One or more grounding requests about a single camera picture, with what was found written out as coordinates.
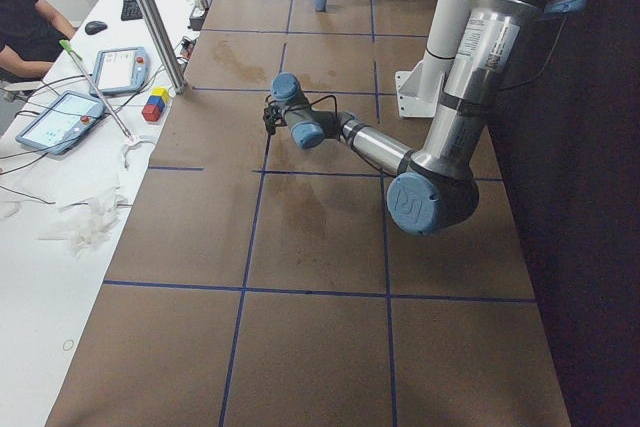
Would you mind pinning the black keyboard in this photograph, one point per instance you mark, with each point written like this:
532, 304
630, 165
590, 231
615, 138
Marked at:
130, 11

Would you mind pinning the crumpled white tissue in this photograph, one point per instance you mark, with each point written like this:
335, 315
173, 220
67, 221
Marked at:
85, 220

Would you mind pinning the red blue yellow blocks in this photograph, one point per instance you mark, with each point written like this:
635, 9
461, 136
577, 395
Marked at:
155, 104

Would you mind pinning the far teach pendant tablet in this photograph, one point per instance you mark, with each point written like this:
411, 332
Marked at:
121, 71

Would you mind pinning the teach pendant tablet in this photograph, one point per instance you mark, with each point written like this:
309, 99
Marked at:
121, 71
62, 125

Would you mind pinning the seated person in black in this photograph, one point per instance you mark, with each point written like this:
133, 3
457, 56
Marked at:
31, 32

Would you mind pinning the black computer mouse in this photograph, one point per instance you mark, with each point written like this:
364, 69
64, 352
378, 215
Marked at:
95, 27

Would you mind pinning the green-handled reacher stick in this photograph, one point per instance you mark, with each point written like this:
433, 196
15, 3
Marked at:
67, 47

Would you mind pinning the small metal cup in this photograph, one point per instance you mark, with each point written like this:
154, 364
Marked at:
202, 5

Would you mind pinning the aluminium frame post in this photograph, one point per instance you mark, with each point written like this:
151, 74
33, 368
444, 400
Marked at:
161, 40

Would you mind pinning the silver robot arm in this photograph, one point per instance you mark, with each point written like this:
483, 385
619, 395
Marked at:
455, 85

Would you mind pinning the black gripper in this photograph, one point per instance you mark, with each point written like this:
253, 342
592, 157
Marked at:
270, 119

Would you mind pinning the near teach pendant tablet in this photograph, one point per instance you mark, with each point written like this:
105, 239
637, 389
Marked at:
62, 125

